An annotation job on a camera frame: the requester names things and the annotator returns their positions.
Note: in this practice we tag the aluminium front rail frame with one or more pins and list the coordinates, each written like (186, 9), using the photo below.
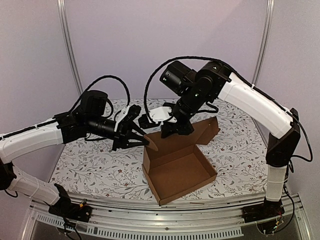
(201, 219)

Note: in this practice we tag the aluminium corner post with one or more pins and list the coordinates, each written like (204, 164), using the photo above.
(62, 11)
(264, 40)

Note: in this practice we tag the brown cardboard box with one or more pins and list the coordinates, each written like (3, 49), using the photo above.
(175, 166)

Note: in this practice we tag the right aluminium corner post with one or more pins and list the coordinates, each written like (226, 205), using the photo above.
(264, 40)

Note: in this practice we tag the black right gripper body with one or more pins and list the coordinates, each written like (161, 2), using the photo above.
(176, 124)

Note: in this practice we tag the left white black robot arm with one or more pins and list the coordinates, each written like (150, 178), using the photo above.
(87, 118)

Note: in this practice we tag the white floral table cloth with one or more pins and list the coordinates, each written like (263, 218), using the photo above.
(237, 153)

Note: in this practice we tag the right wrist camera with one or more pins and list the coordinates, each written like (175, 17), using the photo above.
(157, 116)

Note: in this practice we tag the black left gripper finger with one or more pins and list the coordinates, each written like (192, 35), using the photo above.
(136, 128)
(137, 144)

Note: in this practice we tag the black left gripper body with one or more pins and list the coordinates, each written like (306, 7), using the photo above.
(120, 136)

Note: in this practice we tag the left aluminium corner post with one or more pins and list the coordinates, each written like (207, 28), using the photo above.
(62, 11)

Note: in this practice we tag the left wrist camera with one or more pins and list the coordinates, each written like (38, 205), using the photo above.
(128, 114)

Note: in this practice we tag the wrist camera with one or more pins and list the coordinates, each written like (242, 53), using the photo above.
(157, 116)
(128, 114)

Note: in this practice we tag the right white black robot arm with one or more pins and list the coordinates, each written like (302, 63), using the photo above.
(217, 80)

